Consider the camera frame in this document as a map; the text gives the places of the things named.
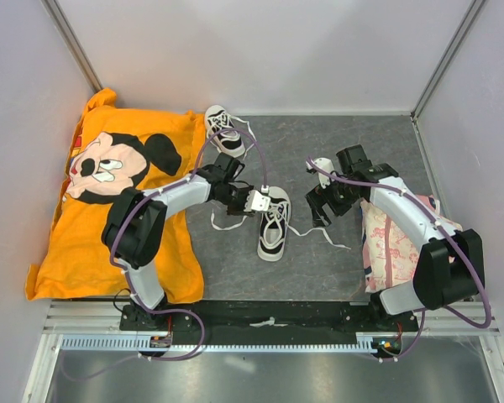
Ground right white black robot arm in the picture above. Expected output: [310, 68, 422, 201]
[306, 145, 492, 331]

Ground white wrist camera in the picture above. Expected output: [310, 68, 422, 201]
[243, 188, 271, 215]
[306, 157, 334, 189]

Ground orange cartoon mouse cloth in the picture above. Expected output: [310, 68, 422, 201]
[24, 88, 206, 301]

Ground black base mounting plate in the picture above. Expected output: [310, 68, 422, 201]
[119, 300, 418, 346]

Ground pink printed cloth bag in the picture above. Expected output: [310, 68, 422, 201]
[360, 194, 465, 295]

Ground purple cable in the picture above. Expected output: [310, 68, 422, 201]
[58, 128, 270, 381]
[305, 157, 495, 362]

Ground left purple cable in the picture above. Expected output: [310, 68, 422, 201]
[58, 128, 270, 381]

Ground white tape scrap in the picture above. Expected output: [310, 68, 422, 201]
[249, 317, 287, 328]

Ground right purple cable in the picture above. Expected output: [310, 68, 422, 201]
[305, 157, 495, 362]

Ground grey slotted cable duct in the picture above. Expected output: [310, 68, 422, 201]
[60, 334, 395, 353]

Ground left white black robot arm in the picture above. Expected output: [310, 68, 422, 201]
[102, 154, 266, 330]

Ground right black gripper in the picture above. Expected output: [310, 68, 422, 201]
[305, 171, 361, 228]

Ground black white sneaker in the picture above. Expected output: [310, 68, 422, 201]
[209, 186, 353, 263]
[204, 105, 256, 158]

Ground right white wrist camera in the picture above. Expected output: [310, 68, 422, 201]
[306, 157, 334, 189]

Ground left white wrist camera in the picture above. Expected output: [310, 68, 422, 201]
[243, 188, 271, 215]

